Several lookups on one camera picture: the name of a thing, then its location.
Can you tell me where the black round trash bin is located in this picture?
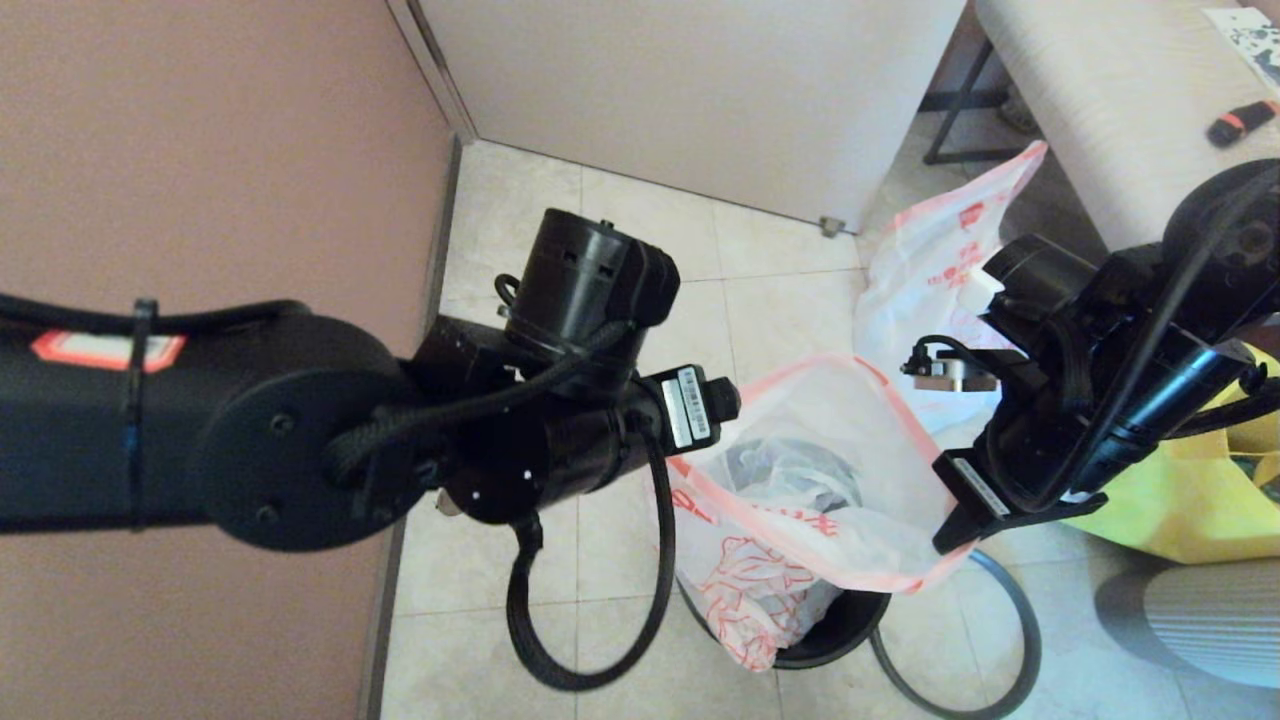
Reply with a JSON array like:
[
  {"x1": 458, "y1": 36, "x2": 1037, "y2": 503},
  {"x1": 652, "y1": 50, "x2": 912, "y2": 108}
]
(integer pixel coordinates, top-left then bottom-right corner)
[{"x1": 680, "y1": 580, "x2": 893, "y2": 672}]

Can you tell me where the white red-print trash bag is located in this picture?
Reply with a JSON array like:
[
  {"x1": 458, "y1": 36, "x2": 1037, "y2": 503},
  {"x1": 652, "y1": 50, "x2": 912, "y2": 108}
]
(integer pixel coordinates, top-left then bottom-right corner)
[
  {"x1": 668, "y1": 352, "x2": 977, "y2": 674},
  {"x1": 853, "y1": 140, "x2": 1049, "y2": 437}
]

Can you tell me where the grey ribbed round object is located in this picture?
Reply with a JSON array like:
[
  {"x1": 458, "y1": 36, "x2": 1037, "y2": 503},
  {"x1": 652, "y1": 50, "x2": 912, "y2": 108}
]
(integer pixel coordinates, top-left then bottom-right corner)
[{"x1": 1093, "y1": 558, "x2": 1280, "y2": 691}]

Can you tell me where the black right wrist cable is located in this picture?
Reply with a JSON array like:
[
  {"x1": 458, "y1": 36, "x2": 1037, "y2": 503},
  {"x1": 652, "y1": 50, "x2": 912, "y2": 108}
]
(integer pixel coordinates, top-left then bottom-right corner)
[{"x1": 1030, "y1": 165, "x2": 1280, "y2": 501}]

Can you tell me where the black metal table frame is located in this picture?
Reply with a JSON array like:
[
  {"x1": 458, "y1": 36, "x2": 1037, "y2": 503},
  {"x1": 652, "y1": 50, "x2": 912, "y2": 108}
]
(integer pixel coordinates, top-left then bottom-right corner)
[{"x1": 918, "y1": 40, "x2": 1047, "y2": 167}]

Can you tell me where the black and orange marker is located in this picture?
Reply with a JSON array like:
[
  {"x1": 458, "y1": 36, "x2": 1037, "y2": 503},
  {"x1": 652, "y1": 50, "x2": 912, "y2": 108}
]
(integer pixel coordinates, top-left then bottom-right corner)
[{"x1": 1206, "y1": 99, "x2": 1280, "y2": 150}]

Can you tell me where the white wood-grain table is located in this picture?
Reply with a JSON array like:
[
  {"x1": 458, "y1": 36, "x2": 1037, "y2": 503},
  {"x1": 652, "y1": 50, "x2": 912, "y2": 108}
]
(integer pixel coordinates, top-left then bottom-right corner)
[{"x1": 972, "y1": 0, "x2": 1280, "y2": 256}]

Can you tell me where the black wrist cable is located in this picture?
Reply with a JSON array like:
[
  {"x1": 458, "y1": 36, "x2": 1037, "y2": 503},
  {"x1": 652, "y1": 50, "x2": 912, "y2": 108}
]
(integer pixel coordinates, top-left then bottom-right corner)
[
  {"x1": 1030, "y1": 165, "x2": 1280, "y2": 501},
  {"x1": 0, "y1": 270, "x2": 679, "y2": 693}
]

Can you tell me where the black-patterned white paper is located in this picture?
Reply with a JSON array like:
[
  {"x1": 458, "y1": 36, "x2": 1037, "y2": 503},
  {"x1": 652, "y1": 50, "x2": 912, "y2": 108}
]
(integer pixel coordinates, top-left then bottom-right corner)
[{"x1": 1203, "y1": 7, "x2": 1280, "y2": 89}]

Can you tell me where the white door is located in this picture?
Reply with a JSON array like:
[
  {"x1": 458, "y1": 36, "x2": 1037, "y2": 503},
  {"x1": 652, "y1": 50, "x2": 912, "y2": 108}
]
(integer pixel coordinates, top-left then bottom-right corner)
[{"x1": 388, "y1": 0, "x2": 969, "y2": 236}]

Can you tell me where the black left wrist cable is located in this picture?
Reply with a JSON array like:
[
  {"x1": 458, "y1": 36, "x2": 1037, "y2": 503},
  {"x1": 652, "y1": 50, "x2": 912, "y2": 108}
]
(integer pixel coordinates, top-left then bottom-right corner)
[{"x1": 0, "y1": 270, "x2": 679, "y2": 693}]

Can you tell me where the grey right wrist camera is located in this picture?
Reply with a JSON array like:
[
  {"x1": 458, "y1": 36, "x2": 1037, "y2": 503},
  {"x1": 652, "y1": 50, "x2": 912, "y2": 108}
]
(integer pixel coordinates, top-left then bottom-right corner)
[{"x1": 900, "y1": 335, "x2": 1003, "y2": 398}]

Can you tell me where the yellow fabric bag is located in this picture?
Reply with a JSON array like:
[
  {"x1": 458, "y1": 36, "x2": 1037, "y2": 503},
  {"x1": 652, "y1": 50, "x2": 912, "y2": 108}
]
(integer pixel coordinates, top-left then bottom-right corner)
[{"x1": 1058, "y1": 345, "x2": 1280, "y2": 566}]

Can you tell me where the grey bin retaining ring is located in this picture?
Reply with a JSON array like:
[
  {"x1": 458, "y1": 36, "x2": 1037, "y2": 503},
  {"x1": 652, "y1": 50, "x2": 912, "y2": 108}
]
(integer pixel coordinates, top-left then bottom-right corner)
[{"x1": 868, "y1": 548, "x2": 1043, "y2": 719}]

